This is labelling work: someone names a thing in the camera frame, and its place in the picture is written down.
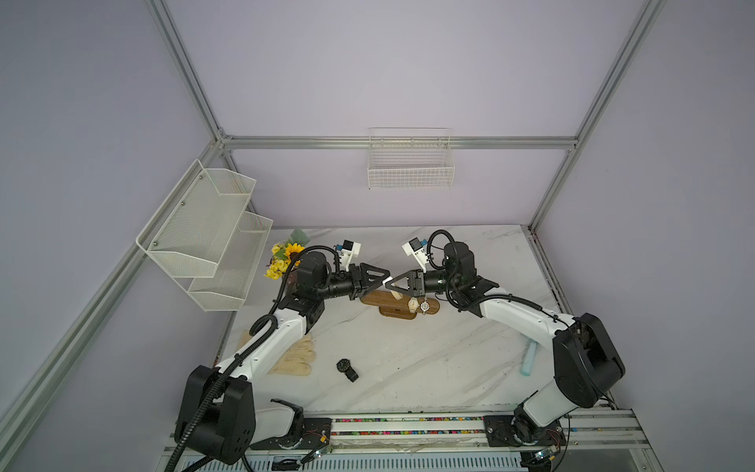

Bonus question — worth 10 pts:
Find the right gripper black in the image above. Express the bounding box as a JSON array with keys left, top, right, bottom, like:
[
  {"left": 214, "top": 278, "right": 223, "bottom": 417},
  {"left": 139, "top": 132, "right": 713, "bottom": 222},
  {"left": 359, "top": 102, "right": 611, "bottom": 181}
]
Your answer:
[{"left": 387, "top": 268, "right": 459, "bottom": 299}]

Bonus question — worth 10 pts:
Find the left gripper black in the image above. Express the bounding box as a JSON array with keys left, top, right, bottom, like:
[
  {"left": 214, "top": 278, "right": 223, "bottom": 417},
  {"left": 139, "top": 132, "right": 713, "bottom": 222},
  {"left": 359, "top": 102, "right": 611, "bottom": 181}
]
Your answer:
[{"left": 317, "top": 262, "right": 389, "bottom": 302}]

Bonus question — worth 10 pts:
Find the cream strap wrist watch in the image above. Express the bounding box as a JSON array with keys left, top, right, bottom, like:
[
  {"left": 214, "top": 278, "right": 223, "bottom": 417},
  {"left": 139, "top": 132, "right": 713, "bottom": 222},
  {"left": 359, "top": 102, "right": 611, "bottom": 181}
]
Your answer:
[{"left": 407, "top": 297, "right": 421, "bottom": 314}]

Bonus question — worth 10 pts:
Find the wooden watch stand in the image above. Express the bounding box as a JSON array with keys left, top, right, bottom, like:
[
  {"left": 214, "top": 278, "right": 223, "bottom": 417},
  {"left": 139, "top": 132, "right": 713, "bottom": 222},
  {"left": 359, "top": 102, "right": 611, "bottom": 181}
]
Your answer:
[{"left": 360, "top": 290, "right": 440, "bottom": 321}]

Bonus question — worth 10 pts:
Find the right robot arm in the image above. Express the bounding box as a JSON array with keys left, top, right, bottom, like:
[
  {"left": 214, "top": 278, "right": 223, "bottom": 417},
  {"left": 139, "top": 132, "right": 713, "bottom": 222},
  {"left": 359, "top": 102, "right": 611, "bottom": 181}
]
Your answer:
[{"left": 385, "top": 229, "right": 626, "bottom": 446}]

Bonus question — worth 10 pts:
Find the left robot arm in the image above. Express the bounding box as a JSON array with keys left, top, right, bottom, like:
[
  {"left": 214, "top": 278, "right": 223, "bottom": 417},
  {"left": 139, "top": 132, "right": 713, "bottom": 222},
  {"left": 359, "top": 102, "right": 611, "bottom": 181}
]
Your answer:
[{"left": 165, "top": 245, "right": 390, "bottom": 471}]

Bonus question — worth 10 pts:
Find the black wrist watch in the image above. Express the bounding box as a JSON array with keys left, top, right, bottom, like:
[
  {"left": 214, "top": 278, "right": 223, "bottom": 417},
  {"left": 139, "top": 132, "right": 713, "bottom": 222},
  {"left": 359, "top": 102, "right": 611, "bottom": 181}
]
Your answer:
[{"left": 336, "top": 359, "right": 359, "bottom": 383}]

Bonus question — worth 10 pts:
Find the yellow sunflower bouquet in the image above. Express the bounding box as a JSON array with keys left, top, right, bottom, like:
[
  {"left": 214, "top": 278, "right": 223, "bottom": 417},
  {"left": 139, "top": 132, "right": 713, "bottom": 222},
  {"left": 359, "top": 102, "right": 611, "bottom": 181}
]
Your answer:
[{"left": 265, "top": 228, "right": 310, "bottom": 280}]

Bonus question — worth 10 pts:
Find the lower white mesh shelf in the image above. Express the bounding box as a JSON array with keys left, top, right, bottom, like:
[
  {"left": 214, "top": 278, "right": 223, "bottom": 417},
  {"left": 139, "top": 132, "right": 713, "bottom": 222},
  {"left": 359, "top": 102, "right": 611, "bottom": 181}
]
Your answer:
[{"left": 187, "top": 212, "right": 273, "bottom": 312}]

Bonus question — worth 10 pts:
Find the white mesh shelf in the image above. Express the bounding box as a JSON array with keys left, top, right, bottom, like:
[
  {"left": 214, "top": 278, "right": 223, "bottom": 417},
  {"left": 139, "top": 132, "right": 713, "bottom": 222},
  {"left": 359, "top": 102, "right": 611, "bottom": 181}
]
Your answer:
[
  {"left": 187, "top": 212, "right": 273, "bottom": 312},
  {"left": 136, "top": 160, "right": 256, "bottom": 278}
]

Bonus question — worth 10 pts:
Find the upper white mesh shelf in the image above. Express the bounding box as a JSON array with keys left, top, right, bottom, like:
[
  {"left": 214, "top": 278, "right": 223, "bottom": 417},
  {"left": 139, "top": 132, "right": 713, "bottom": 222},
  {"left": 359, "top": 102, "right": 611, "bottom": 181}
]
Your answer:
[{"left": 136, "top": 160, "right": 256, "bottom": 278}]

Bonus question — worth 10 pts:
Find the white wire wall basket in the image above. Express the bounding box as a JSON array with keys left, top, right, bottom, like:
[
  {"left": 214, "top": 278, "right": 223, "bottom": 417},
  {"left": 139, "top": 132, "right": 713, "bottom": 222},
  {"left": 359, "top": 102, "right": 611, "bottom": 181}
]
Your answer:
[{"left": 367, "top": 127, "right": 455, "bottom": 191}]

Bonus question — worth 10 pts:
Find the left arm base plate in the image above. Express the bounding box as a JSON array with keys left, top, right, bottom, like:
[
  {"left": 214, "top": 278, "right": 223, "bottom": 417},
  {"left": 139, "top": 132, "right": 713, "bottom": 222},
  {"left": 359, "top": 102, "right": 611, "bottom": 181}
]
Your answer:
[{"left": 250, "top": 417, "right": 333, "bottom": 452}]

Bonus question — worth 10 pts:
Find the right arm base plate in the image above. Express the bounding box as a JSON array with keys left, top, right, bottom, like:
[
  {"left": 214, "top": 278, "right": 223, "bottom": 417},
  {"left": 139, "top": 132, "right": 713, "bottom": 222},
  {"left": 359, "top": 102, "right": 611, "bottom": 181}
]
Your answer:
[{"left": 483, "top": 415, "right": 566, "bottom": 448}]

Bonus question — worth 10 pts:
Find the white perforated cable tray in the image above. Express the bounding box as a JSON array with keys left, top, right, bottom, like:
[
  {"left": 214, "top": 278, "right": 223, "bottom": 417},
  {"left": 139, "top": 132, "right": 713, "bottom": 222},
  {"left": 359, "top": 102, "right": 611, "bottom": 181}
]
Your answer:
[{"left": 179, "top": 452, "right": 526, "bottom": 472}]

